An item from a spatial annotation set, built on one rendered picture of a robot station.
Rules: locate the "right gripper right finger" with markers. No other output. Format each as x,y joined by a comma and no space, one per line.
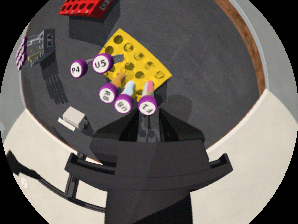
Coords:
177,129

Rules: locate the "yellow tube rack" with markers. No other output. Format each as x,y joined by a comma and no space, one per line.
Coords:
142,55

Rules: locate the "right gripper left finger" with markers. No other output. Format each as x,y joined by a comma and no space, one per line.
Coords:
119,129

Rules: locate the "red tube rack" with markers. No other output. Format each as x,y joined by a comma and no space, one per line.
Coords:
98,9

